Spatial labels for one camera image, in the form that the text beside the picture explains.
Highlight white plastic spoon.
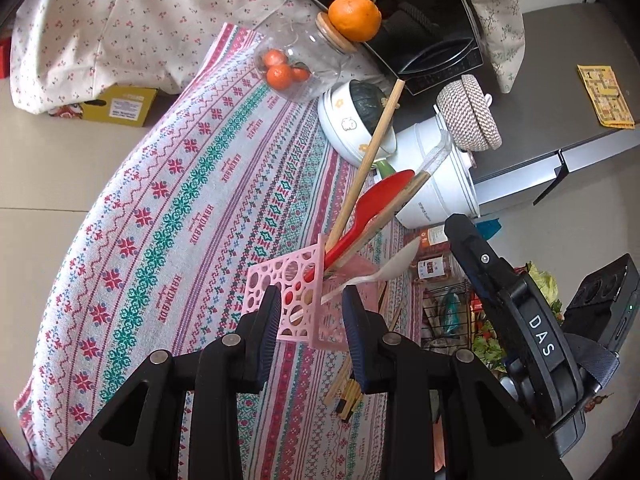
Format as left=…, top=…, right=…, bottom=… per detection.
left=290, top=237, right=421, bottom=321

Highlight tall jar of red dried fruit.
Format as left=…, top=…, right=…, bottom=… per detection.
left=417, top=226, right=451, bottom=252

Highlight grey refrigerator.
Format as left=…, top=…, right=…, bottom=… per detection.
left=470, top=2, right=640, bottom=208

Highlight black induction cooktop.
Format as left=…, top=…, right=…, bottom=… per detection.
left=295, top=0, right=486, bottom=96

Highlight light wooden chopstick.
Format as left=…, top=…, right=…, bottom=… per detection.
left=325, top=79, right=406, bottom=256

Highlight black wire rack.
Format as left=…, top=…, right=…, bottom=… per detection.
left=422, top=285, right=501, bottom=361

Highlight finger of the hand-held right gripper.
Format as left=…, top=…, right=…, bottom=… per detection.
left=444, top=214, right=517, bottom=307

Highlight large orange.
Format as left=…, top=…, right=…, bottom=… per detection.
left=328, top=0, right=382, bottom=43

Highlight pink perforated utensil holder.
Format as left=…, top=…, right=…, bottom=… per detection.
left=246, top=232, right=388, bottom=352

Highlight floral cloth cover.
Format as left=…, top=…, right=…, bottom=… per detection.
left=460, top=0, right=526, bottom=93

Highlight white cherry print cloth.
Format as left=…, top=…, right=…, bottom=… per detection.
left=10, top=0, right=301, bottom=116

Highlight short jar of dried rings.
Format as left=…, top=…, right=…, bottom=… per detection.
left=414, top=254, right=468, bottom=281

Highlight white bowl with squash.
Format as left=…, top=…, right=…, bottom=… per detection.
left=317, top=80, right=401, bottom=181

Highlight white electric cooking pot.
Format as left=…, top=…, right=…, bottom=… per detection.
left=395, top=115, right=481, bottom=231

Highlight pile of chopsticks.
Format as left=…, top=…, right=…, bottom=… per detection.
left=324, top=280, right=403, bottom=422

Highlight woven rope basket with lid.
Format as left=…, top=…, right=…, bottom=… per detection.
left=435, top=74, right=502, bottom=153

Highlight red plastic spoon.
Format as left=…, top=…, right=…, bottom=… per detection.
left=305, top=170, right=416, bottom=281

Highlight yellow cardboard box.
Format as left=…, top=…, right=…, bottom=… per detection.
left=50, top=85, right=161, bottom=128

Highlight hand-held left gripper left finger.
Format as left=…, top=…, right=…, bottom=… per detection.
left=50, top=285, right=283, bottom=480

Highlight glass jar with wooden lid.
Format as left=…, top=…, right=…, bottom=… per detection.
left=255, top=10, right=361, bottom=106

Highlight patterned striped tablecloth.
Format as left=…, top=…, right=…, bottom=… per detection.
left=15, top=22, right=441, bottom=480

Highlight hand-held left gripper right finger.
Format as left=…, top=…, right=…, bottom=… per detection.
left=342, top=285, right=571, bottom=480

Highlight green kabocha squash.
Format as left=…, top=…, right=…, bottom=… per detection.
left=348, top=81, right=391, bottom=136

